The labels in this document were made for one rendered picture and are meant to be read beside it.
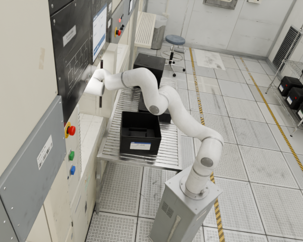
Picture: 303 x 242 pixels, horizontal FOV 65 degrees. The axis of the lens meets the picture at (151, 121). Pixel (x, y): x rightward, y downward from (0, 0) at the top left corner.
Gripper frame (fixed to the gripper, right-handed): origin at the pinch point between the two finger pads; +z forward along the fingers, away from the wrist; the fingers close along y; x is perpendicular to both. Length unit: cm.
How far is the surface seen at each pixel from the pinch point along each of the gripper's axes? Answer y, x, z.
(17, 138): -84, 37, -34
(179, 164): -4, -46, -89
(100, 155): -10, -46, -34
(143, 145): -2, -37, -61
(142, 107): 40, -36, -54
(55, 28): -57, 54, -33
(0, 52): -82, 57, -34
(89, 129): 1.3, -35.5, -22.5
